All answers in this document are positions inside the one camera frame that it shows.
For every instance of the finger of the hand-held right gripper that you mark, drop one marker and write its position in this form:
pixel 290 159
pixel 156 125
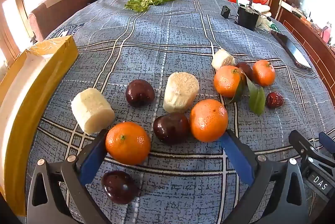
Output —
pixel 301 141
pixel 327 140

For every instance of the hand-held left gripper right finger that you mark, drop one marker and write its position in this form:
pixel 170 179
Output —
pixel 235 158

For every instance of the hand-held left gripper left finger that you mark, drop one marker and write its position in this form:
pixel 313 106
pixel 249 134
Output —
pixel 91 158

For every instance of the dark purple plum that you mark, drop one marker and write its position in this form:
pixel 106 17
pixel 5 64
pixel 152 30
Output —
pixel 140 93
pixel 171 127
pixel 119 187
pixel 247 68

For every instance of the peeled sugarcane piece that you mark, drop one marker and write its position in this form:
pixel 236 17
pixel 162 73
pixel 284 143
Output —
pixel 180 90
pixel 221 58
pixel 91 111

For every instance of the orange mandarin with leaves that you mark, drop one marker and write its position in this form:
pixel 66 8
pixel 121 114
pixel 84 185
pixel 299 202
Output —
pixel 227 81

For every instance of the yellow cardboard box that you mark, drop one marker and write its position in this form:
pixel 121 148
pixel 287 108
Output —
pixel 60 54

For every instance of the red jujube date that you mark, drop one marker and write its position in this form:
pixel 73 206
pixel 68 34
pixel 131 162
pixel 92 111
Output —
pixel 274 100

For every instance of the black smartphone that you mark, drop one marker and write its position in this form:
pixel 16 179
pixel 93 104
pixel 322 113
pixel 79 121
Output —
pixel 293 51

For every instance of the brown wooden cabinet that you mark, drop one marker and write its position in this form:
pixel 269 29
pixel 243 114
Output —
pixel 308 38

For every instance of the blue plaid blanket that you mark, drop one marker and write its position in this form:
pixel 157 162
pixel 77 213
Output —
pixel 170 43

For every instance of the black box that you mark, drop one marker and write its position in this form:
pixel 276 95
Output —
pixel 246 17

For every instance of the small black gadget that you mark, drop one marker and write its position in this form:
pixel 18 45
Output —
pixel 225 11

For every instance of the brown armchair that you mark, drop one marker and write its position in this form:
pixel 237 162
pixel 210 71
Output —
pixel 60 12

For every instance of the green lettuce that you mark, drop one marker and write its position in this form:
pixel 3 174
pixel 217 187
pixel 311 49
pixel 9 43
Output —
pixel 146 0

